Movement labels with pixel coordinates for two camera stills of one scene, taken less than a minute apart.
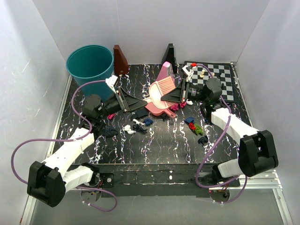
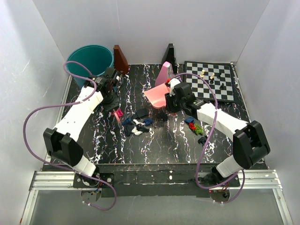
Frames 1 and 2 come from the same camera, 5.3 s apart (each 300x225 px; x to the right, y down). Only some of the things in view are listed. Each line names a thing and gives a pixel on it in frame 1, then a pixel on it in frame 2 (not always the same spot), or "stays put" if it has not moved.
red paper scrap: [191, 126] stays put
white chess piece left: [202, 73] stays put
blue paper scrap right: [190, 119] stays put
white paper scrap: [127, 128] -> [135, 131]
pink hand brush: [158, 88] -> [116, 116]
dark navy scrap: [139, 129] stays put
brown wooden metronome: [121, 64] stays put
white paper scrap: [138, 122] stays put
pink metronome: [166, 79] stays put
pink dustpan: [154, 110] -> [156, 95]
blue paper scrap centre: [148, 121] stays put
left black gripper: [127, 102] -> [114, 105]
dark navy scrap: [203, 140] stays put
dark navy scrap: [110, 132] -> [128, 129]
